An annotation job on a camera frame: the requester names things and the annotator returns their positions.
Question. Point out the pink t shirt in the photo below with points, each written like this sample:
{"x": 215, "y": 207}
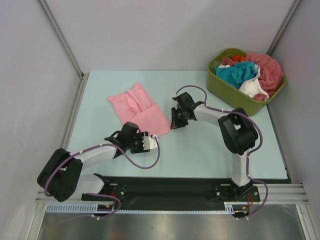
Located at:
{"x": 136, "y": 106}

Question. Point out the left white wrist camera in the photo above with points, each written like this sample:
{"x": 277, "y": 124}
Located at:
{"x": 150, "y": 142}

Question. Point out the orange t shirt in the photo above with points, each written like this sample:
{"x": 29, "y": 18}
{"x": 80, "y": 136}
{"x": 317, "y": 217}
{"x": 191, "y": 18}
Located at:
{"x": 238, "y": 58}

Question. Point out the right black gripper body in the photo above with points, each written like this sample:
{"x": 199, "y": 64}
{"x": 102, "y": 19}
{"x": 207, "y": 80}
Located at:
{"x": 181, "y": 119}

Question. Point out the coral red t shirt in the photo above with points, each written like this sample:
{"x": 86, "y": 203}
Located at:
{"x": 270, "y": 70}

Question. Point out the teal t shirt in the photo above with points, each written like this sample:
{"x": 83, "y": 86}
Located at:
{"x": 238, "y": 74}

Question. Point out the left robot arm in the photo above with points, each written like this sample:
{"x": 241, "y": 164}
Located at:
{"x": 62, "y": 176}

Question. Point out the olive green plastic bin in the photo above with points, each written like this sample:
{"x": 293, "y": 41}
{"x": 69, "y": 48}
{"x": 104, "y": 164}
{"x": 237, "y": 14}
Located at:
{"x": 230, "y": 94}

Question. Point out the white slotted cable duct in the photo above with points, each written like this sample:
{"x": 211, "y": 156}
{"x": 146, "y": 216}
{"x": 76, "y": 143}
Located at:
{"x": 105, "y": 208}

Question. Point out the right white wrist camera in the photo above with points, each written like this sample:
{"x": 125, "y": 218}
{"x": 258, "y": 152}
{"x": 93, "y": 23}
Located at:
{"x": 174, "y": 98}

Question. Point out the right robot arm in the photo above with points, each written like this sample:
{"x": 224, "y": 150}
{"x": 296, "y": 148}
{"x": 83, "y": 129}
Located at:
{"x": 238, "y": 133}

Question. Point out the white t shirt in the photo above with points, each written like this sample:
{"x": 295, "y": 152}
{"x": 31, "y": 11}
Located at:
{"x": 253, "y": 89}

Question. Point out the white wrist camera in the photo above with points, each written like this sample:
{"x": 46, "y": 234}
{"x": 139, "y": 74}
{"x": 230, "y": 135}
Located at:
{"x": 150, "y": 142}
{"x": 174, "y": 98}

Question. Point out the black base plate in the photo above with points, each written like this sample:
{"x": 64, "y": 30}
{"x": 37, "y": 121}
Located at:
{"x": 125, "y": 189}

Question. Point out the aluminium frame rail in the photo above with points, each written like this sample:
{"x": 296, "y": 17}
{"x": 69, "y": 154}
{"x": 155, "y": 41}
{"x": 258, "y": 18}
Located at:
{"x": 287, "y": 193}

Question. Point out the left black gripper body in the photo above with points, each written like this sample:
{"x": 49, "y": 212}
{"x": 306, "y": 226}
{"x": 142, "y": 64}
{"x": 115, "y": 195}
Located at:
{"x": 135, "y": 145}

